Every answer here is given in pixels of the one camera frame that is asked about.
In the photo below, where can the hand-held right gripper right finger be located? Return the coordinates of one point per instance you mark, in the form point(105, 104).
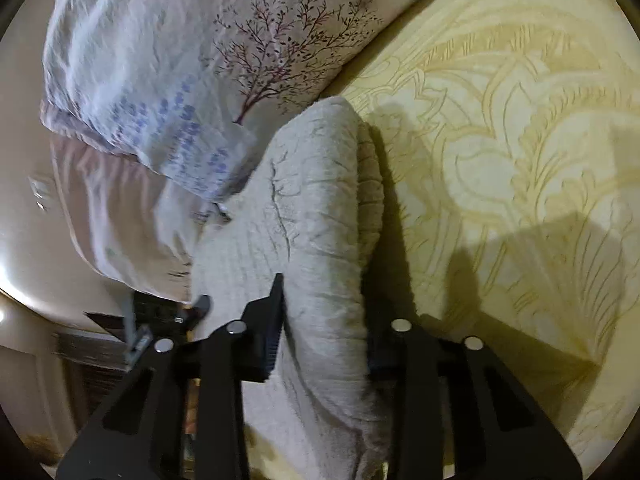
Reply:
point(379, 362)

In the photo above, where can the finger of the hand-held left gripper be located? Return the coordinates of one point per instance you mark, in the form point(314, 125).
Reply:
point(200, 306)

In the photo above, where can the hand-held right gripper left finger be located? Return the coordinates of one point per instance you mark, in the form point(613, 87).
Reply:
point(272, 340)

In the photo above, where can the white pillow lavender print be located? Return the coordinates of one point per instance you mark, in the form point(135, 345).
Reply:
point(115, 215)

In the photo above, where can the white pillow tree print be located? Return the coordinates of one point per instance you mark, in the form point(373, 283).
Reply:
point(200, 60)

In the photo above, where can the yellow patterned bed sheet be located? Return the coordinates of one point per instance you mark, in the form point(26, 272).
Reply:
point(510, 150)

